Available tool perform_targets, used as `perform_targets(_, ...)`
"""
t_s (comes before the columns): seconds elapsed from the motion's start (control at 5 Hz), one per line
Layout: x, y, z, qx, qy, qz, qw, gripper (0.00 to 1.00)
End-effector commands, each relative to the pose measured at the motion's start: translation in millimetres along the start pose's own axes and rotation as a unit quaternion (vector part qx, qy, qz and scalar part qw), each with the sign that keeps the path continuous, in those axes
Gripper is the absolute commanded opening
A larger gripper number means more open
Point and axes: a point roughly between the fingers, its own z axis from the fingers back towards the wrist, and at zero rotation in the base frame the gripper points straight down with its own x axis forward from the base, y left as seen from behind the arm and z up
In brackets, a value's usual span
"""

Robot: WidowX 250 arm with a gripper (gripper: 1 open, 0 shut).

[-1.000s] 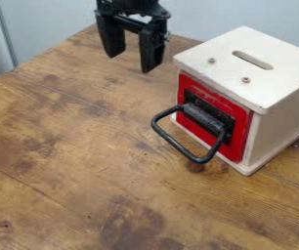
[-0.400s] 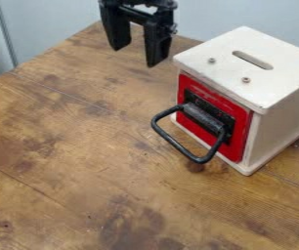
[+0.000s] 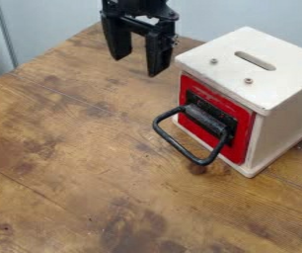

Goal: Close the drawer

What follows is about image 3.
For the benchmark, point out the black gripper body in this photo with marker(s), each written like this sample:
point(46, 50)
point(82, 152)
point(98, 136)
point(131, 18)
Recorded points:
point(138, 16)

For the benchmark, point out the red wooden drawer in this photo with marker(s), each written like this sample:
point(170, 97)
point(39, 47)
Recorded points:
point(214, 118)

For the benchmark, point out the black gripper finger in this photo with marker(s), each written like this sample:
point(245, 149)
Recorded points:
point(118, 36)
point(161, 43)

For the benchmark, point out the white wooden drawer cabinet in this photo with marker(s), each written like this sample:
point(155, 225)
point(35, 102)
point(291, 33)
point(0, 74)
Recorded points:
point(247, 73)

